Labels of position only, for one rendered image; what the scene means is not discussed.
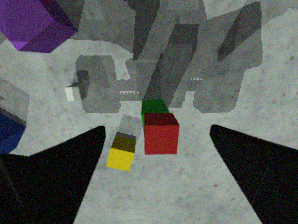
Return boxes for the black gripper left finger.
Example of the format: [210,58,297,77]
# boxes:
[0,126,106,224]

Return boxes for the purple block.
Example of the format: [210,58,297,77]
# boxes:
[0,0,77,53]

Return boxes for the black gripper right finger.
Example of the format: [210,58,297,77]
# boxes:
[210,125,298,224]

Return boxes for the red block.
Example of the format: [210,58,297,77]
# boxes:
[144,113,180,155]

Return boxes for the yellow block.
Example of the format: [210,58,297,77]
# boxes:
[106,135,136,172]

